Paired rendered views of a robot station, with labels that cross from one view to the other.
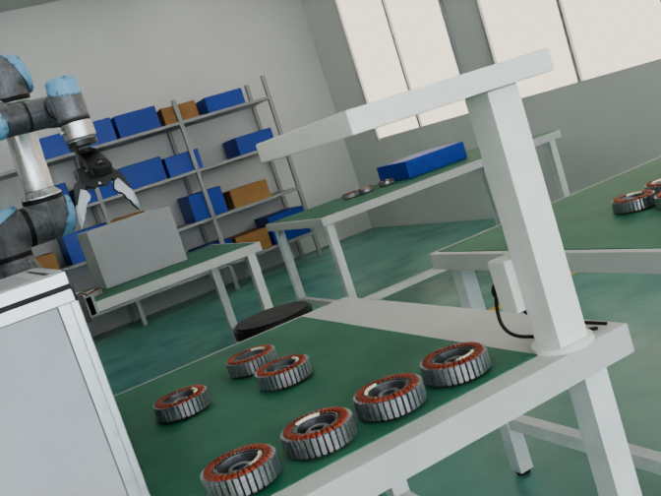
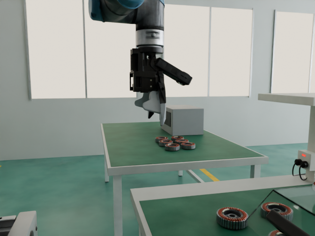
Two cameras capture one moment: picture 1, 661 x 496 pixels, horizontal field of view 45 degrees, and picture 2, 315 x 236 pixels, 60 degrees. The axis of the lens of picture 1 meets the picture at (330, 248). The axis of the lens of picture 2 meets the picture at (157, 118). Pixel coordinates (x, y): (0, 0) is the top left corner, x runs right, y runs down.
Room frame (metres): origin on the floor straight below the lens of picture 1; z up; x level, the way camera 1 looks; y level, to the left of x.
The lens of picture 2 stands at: (1.76, 1.22, 1.26)
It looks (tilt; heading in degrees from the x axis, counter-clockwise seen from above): 7 degrees down; 282
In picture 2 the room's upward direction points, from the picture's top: straight up
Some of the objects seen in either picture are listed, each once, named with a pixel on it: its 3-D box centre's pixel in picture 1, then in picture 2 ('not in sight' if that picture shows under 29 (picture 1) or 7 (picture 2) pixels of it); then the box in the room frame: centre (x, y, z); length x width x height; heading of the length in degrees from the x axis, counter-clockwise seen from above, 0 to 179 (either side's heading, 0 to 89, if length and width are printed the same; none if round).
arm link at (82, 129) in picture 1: (77, 132); (150, 40); (1.93, 0.49, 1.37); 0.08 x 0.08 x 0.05
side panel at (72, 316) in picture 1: (91, 394); not in sight; (1.23, 0.43, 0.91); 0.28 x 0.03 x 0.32; 25
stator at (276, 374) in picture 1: (283, 372); not in sight; (1.52, 0.16, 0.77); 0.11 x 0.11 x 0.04
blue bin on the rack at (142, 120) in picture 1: (133, 125); not in sight; (8.06, 1.50, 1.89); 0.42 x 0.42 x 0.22; 25
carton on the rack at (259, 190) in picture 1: (244, 195); not in sight; (8.44, 0.70, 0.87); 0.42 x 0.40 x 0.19; 114
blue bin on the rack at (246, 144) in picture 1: (248, 144); not in sight; (8.52, 0.49, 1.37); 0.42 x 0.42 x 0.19; 25
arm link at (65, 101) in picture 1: (67, 100); (148, 10); (1.94, 0.49, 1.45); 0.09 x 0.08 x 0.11; 34
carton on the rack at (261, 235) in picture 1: (248, 242); not in sight; (8.38, 0.82, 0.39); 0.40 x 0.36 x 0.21; 23
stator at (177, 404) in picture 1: (182, 403); not in sight; (1.53, 0.38, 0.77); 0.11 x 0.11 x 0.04
